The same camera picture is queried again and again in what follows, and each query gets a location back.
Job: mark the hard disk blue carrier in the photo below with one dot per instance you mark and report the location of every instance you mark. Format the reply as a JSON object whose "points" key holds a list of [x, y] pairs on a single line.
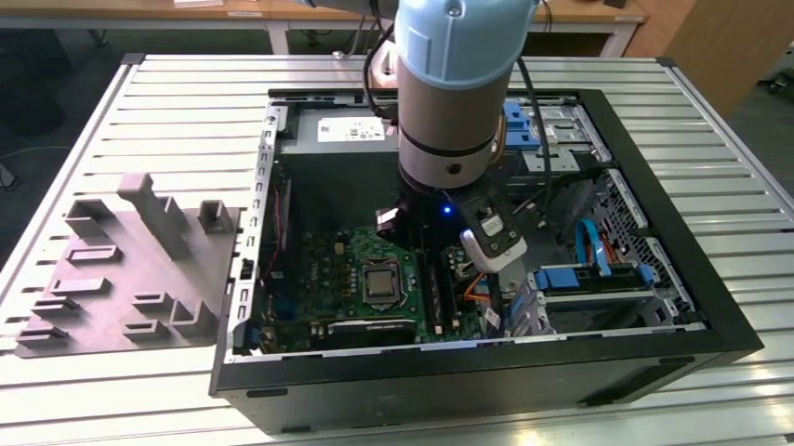
{"points": [[558, 278]]}

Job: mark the grey parts rack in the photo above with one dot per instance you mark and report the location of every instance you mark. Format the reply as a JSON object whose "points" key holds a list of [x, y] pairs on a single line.
{"points": [[155, 279]]}

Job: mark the green Dell motherboard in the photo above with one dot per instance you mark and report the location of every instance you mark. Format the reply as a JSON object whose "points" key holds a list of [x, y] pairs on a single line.
{"points": [[322, 260]]}

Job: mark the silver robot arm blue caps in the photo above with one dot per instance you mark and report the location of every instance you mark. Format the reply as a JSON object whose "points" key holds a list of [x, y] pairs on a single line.
{"points": [[453, 93]]}

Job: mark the grey power supply unit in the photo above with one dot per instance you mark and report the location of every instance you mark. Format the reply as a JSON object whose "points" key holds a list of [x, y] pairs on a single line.
{"points": [[335, 195]]}

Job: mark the grey wrist camera black bracket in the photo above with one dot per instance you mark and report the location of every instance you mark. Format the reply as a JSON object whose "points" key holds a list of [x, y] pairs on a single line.
{"points": [[497, 251]]}

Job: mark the grey metal drive cage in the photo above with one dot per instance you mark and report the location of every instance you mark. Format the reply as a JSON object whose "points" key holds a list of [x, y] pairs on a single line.
{"points": [[558, 162]]}

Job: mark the CPU socket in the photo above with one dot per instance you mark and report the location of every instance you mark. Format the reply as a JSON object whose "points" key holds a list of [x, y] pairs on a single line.
{"points": [[382, 263]]}

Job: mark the black open PC case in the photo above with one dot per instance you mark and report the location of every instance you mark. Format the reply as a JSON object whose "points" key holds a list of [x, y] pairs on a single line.
{"points": [[497, 385]]}

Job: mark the black graphics card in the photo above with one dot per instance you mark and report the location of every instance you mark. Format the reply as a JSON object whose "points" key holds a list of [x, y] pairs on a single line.
{"points": [[373, 331]]}

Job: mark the blue drive bay latch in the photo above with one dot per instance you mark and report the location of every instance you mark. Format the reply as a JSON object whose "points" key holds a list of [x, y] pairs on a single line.
{"points": [[519, 132]]}

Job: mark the silver CPU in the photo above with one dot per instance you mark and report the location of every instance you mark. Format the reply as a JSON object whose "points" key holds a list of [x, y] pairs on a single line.
{"points": [[379, 283]]}

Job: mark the wooden desk white legs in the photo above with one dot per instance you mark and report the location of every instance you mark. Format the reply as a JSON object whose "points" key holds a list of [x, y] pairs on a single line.
{"points": [[186, 14]]}

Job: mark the wooden cabinet panel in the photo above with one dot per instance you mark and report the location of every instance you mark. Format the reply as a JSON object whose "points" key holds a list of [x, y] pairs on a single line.
{"points": [[713, 46]]}

